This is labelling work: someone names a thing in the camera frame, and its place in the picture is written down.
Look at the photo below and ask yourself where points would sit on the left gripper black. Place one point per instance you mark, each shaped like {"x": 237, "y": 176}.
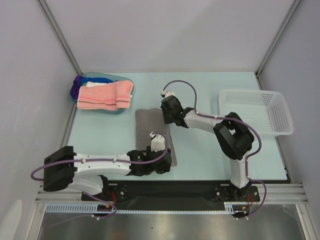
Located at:
{"x": 165, "y": 168}

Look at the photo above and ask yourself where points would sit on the blue towel in tray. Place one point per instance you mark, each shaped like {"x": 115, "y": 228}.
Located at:
{"x": 100, "y": 80}

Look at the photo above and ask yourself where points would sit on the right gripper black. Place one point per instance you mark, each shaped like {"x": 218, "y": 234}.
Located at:
{"x": 166, "y": 107}

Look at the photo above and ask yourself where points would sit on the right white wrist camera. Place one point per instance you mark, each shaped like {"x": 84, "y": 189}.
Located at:
{"x": 165, "y": 94}

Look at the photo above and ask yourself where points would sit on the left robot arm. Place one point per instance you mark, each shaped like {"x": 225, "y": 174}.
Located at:
{"x": 67, "y": 169}

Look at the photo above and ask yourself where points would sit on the white perforated plastic basket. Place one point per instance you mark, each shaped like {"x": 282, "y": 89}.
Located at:
{"x": 266, "y": 111}

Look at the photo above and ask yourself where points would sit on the white towel in tray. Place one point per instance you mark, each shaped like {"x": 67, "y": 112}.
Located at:
{"x": 94, "y": 84}

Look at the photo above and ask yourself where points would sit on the purple towel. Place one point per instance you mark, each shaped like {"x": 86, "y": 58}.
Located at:
{"x": 75, "y": 89}

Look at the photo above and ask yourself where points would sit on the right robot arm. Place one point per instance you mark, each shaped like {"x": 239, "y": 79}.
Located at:
{"x": 234, "y": 138}

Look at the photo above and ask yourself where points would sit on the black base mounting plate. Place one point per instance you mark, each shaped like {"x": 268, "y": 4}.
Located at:
{"x": 176, "y": 195}

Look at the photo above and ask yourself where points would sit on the pink striped towel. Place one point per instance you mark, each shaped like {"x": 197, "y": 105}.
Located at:
{"x": 110, "y": 97}

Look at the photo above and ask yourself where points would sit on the grey terry towel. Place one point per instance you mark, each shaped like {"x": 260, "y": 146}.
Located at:
{"x": 151, "y": 120}

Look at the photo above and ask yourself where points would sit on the slotted white cable duct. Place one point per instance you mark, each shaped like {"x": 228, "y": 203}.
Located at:
{"x": 92, "y": 208}

